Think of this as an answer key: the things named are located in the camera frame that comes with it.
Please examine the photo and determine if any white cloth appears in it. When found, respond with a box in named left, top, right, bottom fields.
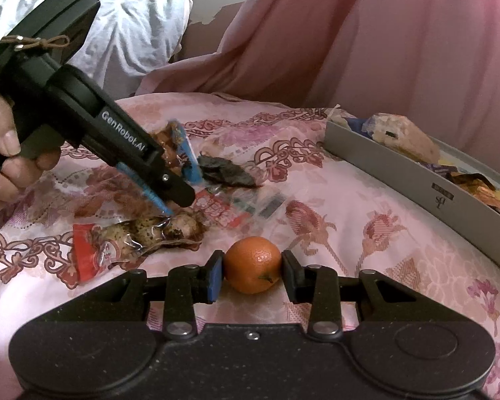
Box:
left=0, top=0, right=193, bottom=97

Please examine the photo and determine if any quail egg snack packet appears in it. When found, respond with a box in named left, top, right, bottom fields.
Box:
left=72, top=212, right=210, bottom=285

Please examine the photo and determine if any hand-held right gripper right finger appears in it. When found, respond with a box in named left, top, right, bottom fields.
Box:
left=281, top=250, right=444, bottom=339

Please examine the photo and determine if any blue and brown snack packet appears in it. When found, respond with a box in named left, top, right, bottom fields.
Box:
left=149, top=120, right=203, bottom=185

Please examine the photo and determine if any orange snack packet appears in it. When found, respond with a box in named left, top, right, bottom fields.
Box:
left=453, top=172, right=500, bottom=214

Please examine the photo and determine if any red and clear snack packet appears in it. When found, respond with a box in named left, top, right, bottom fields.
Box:
left=191, top=187, right=287, bottom=231

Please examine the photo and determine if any pink curtain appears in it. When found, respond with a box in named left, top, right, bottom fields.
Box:
left=135, top=0, right=500, bottom=144

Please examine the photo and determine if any pink floral blanket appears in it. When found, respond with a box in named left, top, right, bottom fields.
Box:
left=0, top=92, right=500, bottom=400

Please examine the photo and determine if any bread in clear wrapper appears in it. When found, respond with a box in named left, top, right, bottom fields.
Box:
left=370, top=112, right=441, bottom=162

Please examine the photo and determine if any orange tangerine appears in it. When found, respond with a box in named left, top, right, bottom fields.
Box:
left=224, top=236, right=283, bottom=295

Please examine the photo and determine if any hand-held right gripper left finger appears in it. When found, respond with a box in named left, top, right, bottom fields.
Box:
left=62, top=251, right=224, bottom=339

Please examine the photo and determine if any dark blue snack packet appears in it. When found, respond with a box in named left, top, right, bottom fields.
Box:
left=344, top=117, right=376, bottom=139

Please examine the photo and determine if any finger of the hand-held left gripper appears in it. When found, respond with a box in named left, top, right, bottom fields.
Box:
left=156, top=162, right=197, bottom=210
left=116, top=164, right=174, bottom=218

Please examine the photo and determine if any person's left hand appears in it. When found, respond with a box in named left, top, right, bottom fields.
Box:
left=0, top=83, right=62, bottom=213

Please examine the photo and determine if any grey tray with cartoon print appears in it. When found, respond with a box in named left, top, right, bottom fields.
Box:
left=324, top=114, right=500, bottom=255

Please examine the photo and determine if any brown string bow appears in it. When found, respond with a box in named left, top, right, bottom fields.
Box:
left=0, top=34, right=70, bottom=53

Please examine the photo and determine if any dark crumpled snack packet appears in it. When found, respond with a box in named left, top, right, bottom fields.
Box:
left=197, top=155, right=260, bottom=188

